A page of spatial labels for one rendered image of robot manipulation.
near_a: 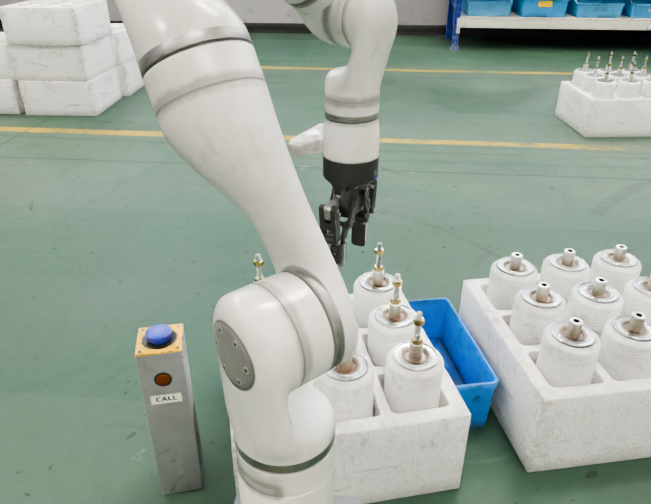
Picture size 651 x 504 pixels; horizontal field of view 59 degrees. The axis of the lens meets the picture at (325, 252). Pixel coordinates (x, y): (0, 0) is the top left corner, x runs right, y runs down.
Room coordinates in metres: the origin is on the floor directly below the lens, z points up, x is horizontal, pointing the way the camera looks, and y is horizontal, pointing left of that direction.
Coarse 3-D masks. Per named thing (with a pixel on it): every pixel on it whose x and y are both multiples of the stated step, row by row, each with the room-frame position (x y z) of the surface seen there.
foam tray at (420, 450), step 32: (448, 384) 0.77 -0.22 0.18; (384, 416) 0.69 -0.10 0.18; (416, 416) 0.69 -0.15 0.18; (448, 416) 0.69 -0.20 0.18; (352, 448) 0.66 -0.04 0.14; (384, 448) 0.67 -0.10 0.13; (416, 448) 0.68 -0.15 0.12; (448, 448) 0.69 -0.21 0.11; (352, 480) 0.66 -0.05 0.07; (384, 480) 0.67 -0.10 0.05; (416, 480) 0.68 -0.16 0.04; (448, 480) 0.69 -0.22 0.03
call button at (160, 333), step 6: (156, 324) 0.74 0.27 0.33; (162, 324) 0.74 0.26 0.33; (150, 330) 0.72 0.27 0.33; (156, 330) 0.72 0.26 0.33; (162, 330) 0.72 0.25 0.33; (168, 330) 0.72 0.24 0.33; (150, 336) 0.71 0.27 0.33; (156, 336) 0.71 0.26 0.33; (162, 336) 0.71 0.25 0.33; (168, 336) 0.71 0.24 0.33; (150, 342) 0.71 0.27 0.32; (156, 342) 0.70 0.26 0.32; (162, 342) 0.71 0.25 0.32
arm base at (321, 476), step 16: (240, 464) 0.36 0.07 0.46; (320, 464) 0.35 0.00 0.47; (240, 480) 0.36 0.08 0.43; (256, 480) 0.34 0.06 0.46; (272, 480) 0.34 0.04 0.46; (288, 480) 0.34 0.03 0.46; (304, 480) 0.34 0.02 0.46; (320, 480) 0.35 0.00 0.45; (240, 496) 0.37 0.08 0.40; (256, 496) 0.34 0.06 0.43; (272, 496) 0.34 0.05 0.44; (288, 496) 0.34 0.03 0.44; (304, 496) 0.34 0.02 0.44; (320, 496) 0.35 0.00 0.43
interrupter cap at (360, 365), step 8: (352, 360) 0.75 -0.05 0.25; (360, 360) 0.74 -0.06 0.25; (336, 368) 0.73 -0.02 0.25; (352, 368) 0.73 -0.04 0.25; (360, 368) 0.72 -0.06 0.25; (328, 376) 0.71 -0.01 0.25; (336, 376) 0.71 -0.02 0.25; (344, 376) 0.71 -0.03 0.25; (352, 376) 0.71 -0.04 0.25; (360, 376) 0.71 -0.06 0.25
